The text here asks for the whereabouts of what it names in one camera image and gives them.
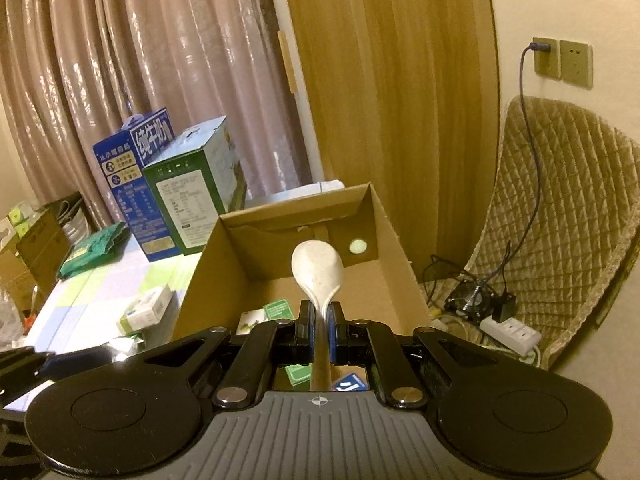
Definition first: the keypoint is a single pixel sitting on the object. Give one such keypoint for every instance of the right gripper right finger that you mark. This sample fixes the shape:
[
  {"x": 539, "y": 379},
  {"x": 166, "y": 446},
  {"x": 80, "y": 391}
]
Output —
[{"x": 374, "y": 347}]

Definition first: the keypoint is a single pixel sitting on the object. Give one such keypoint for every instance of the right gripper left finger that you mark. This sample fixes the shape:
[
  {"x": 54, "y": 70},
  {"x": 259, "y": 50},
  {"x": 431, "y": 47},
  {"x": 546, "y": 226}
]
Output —
[{"x": 250, "y": 373}]

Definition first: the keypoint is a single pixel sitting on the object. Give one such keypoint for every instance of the green white medicine box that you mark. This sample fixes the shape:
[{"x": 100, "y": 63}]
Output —
[{"x": 292, "y": 341}]

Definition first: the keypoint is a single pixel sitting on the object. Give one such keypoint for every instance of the white plastic spoon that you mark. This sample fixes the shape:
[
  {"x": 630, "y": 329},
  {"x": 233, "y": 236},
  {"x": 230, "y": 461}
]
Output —
[{"x": 319, "y": 272}]

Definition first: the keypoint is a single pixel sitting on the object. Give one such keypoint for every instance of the large brown cardboard box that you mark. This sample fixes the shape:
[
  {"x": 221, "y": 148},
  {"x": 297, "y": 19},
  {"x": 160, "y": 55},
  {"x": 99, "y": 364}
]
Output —
[{"x": 246, "y": 264}]

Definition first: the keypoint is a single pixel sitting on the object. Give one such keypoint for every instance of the checkered tablecloth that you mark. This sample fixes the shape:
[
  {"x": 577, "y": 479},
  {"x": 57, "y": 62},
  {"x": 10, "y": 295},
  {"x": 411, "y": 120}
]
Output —
[{"x": 82, "y": 311}]

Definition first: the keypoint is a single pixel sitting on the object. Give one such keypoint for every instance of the brown cardboard boxes stack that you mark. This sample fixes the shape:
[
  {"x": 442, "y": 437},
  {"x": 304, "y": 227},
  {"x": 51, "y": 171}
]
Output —
[{"x": 35, "y": 241}]

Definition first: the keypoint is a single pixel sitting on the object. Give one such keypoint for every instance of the green wet wipes pack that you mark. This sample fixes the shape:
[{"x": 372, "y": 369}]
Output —
[{"x": 96, "y": 250}]

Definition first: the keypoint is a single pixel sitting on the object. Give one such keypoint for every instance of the white power strip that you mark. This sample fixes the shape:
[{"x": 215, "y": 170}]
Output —
[{"x": 512, "y": 333}]

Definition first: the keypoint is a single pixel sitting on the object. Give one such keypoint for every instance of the green milk carton box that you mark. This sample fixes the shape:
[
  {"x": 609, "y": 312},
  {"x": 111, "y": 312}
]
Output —
[{"x": 194, "y": 180}]

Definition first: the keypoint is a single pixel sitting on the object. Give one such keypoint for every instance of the blue milk carton box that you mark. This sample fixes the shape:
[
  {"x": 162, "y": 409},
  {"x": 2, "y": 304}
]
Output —
[{"x": 122, "y": 157}]

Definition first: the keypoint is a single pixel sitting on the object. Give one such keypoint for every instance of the quilted chair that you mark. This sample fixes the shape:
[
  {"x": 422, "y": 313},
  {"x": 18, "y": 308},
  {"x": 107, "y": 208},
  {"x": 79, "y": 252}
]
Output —
[{"x": 562, "y": 221}]

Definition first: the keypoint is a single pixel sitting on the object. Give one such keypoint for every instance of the wooden door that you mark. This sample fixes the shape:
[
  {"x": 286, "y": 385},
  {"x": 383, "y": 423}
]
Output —
[{"x": 404, "y": 94}]

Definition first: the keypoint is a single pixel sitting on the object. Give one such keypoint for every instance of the beige curtain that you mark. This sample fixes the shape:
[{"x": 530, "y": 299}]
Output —
[{"x": 72, "y": 71}]

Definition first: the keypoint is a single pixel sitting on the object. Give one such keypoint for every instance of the wall socket with plug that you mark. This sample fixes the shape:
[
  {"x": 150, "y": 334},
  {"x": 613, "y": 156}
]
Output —
[{"x": 548, "y": 60}]

